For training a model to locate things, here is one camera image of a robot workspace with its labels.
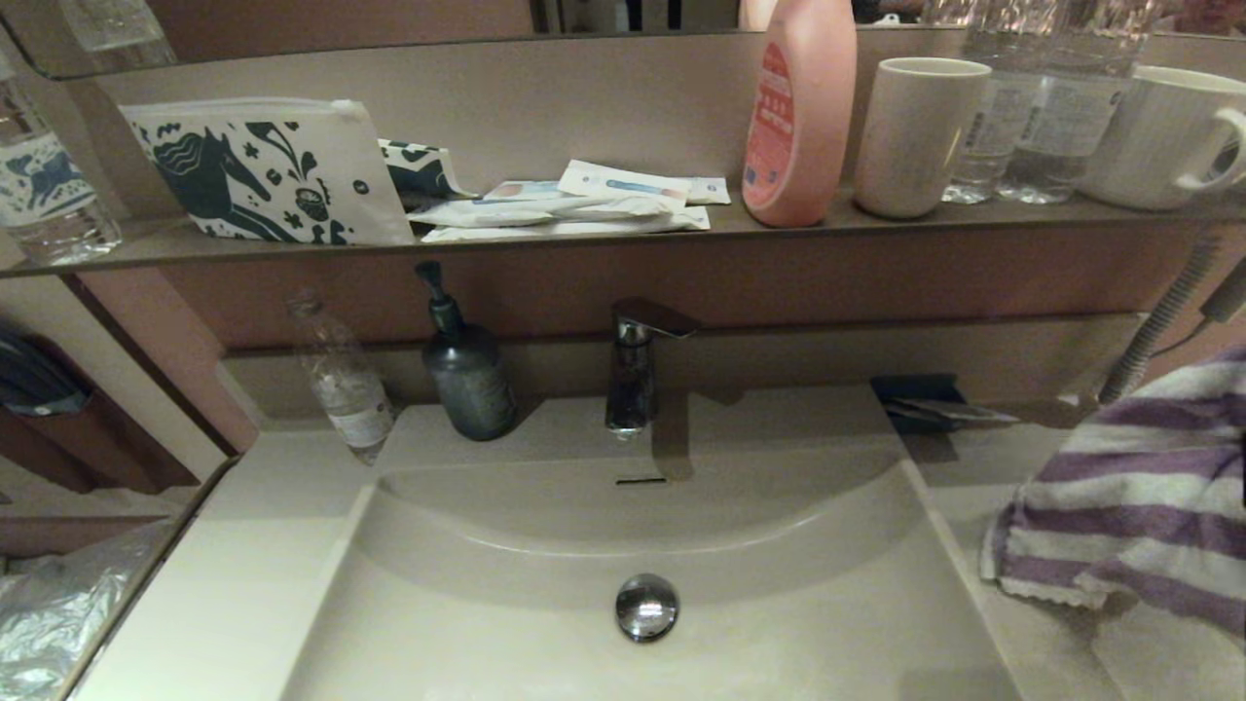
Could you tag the chrome faucet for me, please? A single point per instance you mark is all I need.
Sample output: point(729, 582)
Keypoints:
point(631, 380)

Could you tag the purple white striped towel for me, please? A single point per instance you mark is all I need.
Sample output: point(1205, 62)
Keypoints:
point(1139, 497)

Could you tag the white sink basin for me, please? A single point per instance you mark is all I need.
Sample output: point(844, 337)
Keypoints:
point(487, 604)

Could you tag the flat white packet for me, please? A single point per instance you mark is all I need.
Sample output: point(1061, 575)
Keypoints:
point(584, 230)

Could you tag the dark soap dispenser bottle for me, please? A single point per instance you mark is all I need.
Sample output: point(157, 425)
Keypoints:
point(472, 389)

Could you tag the white packet blue stripe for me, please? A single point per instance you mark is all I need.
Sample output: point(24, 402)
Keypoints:
point(623, 183)

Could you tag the small white sachet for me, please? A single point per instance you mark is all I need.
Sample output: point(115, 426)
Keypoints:
point(709, 190)

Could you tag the pale pink sachet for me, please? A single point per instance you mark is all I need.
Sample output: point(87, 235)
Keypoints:
point(521, 190)

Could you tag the chrome drain stopper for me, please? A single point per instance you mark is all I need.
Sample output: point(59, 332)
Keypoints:
point(646, 607)

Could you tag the small blue patterned pouch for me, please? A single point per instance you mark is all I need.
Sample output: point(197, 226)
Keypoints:
point(417, 173)

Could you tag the small clear plastic bottle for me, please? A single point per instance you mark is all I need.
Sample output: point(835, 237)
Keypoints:
point(350, 399)

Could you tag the pink lotion bottle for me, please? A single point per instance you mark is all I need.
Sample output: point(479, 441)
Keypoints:
point(803, 127)

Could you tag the white tissue sheet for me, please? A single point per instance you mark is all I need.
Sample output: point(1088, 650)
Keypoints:
point(964, 413)

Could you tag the white pouch blue horse print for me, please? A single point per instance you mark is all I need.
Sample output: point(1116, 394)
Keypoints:
point(319, 144)

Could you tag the clear water bottle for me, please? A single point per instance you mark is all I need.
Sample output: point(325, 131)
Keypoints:
point(981, 136)
point(1063, 127)

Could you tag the dark blue holder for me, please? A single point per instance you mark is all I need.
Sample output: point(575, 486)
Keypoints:
point(34, 380)

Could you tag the water bottle blue label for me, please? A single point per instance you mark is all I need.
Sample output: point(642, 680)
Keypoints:
point(47, 185)

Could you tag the clear plastic bin bag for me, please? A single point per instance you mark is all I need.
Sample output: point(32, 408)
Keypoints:
point(58, 613)

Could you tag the grey wall shelf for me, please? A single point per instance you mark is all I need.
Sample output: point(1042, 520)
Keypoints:
point(779, 235)

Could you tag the wall mirror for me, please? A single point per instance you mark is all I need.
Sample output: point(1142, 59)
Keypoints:
point(341, 24)

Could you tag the grey wall handset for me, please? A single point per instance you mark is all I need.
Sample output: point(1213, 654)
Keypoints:
point(1225, 297)

